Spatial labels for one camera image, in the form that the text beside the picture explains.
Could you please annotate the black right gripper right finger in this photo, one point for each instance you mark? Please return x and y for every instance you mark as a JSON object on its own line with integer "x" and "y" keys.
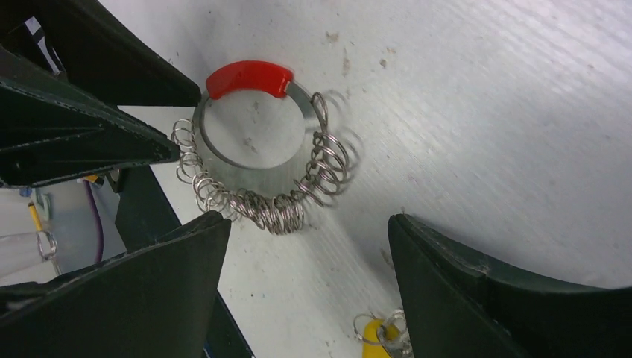
{"x": 460, "y": 302}

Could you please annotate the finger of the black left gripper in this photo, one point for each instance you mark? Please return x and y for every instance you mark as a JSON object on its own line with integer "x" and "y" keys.
{"x": 51, "y": 131}
{"x": 96, "y": 52}

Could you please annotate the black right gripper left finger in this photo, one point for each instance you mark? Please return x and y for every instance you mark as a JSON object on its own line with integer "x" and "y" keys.
{"x": 153, "y": 302}

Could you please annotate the large keyring with red grip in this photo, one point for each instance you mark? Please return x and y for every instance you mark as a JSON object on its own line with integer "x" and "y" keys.
{"x": 261, "y": 147}

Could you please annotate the yellow tagged key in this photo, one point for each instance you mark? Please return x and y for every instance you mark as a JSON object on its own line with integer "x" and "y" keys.
{"x": 386, "y": 336}

